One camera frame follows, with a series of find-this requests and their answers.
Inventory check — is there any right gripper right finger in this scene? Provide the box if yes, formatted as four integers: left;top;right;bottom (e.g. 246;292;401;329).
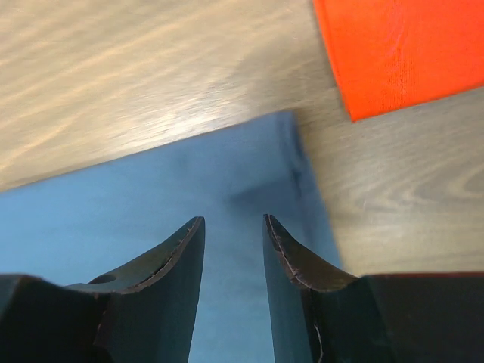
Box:
263;215;396;362

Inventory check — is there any folded orange t-shirt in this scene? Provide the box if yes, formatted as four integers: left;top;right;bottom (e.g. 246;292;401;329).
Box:
314;1;483;121

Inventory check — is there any grey-blue t-shirt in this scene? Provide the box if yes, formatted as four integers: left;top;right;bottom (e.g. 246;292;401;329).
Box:
1;111;340;362

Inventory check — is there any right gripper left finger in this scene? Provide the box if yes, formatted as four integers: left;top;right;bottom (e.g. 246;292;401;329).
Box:
71;216;205;362

